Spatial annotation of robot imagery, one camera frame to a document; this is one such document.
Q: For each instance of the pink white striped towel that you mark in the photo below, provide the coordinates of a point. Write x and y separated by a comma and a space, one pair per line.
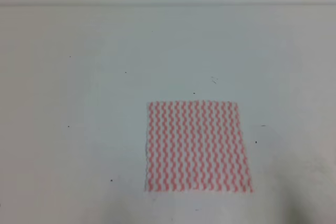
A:
195, 145

